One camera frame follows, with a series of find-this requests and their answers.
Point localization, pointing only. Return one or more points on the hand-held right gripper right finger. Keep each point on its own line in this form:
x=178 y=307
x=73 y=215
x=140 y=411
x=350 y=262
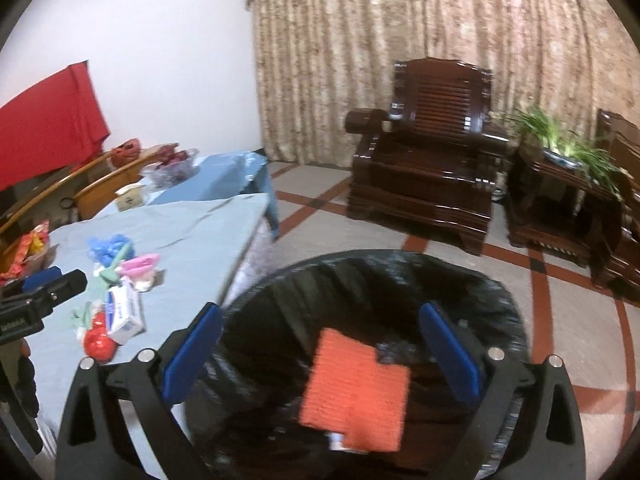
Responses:
x=450 y=355

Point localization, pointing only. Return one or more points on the bin with black bag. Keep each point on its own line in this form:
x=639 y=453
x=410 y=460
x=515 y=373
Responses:
x=350 y=280

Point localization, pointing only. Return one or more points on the red plastic bag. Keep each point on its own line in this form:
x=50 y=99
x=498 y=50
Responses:
x=125 y=152

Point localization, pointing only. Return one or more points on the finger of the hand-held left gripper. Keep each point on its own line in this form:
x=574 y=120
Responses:
x=42 y=277
x=67 y=285

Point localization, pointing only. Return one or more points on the potted green plant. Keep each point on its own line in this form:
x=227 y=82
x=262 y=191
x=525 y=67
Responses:
x=540 y=122

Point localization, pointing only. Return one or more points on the crumpled white tissue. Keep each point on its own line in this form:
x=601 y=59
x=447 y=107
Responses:
x=147 y=284

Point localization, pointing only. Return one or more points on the crumpled blue plastic cover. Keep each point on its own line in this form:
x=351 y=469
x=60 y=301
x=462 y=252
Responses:
x=107 y=247

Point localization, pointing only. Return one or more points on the blue satin tablecloth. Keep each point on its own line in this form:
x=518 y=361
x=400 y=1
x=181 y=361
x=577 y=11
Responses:
x=220 y=175

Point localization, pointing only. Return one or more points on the green rubber glove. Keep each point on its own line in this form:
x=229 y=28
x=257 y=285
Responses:
x=112 y=265
x=82 y=317

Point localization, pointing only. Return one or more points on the beige patterned curtain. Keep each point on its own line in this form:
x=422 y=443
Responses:
x=350 y=60

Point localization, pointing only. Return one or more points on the pile of red snack packets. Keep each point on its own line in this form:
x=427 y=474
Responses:
x=25 y=247

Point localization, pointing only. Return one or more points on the wooden chairs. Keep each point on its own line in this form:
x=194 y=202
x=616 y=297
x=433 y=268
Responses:
x=50 y=192

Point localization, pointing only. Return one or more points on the white and blue box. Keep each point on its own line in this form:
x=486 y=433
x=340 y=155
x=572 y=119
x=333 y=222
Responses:
x=125 y=312

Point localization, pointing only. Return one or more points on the orange scouring pad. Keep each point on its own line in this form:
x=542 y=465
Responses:
x=350 y=390

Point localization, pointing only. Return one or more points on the tissue box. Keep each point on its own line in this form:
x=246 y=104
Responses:
x=129 y=199

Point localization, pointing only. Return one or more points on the red cloth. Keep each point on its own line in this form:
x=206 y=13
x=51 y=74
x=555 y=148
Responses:
x=45 y=125

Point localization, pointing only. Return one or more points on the dark wooden side table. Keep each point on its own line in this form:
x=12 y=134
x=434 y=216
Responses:
x=550 y=200

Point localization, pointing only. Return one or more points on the dark wooden armchair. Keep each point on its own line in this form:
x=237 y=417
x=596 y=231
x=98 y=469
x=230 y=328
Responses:
x=425 y=170
x=625 y=240

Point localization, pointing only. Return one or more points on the glass fruit bowl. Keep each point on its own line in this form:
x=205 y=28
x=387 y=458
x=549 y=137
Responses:
x=170 y=177

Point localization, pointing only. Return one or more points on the red plastic object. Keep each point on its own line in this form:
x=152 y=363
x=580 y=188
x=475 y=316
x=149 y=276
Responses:
x=99 y=342

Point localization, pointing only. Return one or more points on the pink plastic item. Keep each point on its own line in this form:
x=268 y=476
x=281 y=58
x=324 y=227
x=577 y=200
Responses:
x=140 y=264

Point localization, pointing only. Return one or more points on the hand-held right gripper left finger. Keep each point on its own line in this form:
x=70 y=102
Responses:
x=192 y=355

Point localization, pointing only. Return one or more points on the white patterned table skirt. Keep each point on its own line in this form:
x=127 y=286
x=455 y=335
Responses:
x=252 y=265

